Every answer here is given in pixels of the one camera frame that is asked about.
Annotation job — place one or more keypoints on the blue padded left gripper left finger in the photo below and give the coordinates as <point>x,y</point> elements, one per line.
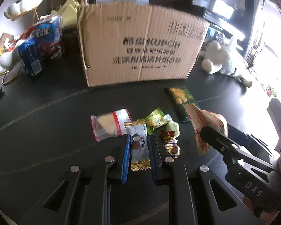
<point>126,160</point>

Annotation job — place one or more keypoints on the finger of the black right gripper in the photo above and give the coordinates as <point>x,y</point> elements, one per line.
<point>254,145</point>
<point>219,141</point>

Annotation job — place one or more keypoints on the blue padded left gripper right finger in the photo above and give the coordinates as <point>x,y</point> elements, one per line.
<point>155,160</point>

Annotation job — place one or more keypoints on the white gold wafer packet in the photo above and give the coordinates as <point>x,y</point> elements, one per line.
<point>140,159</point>

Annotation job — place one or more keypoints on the beige orange snack bag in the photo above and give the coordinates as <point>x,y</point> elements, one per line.
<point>203,118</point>

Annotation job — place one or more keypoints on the white shell bowl of snacks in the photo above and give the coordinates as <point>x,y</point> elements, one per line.
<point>9,59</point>

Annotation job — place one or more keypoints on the green snack packet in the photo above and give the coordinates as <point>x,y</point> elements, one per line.
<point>157,119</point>

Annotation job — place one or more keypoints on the small brown candy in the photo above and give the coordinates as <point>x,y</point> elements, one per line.
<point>170,143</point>

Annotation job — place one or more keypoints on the grey chair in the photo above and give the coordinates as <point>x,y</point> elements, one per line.
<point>274,110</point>

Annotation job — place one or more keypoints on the clear red-striped cracker packet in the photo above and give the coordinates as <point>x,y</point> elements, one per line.
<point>110,124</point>

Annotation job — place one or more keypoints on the dark green chips bag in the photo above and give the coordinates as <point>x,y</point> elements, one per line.
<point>180,96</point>

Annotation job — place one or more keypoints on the white plush toy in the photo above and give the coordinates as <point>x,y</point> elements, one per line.
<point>221,59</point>

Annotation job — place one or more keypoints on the brown cardboard box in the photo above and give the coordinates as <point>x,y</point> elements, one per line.
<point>124,42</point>

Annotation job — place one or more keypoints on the black piano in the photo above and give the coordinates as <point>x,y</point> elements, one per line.
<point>220,13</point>

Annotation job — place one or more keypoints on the blue red snack carton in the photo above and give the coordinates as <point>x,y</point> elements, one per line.
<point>49,37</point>

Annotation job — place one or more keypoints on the blue drink can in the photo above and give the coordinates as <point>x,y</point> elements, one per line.
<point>30,57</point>

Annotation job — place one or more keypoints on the yellow paper bag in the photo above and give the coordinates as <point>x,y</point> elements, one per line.
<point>68,13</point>

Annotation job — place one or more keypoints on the white shell dish on stand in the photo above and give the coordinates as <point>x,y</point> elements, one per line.
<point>21,8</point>

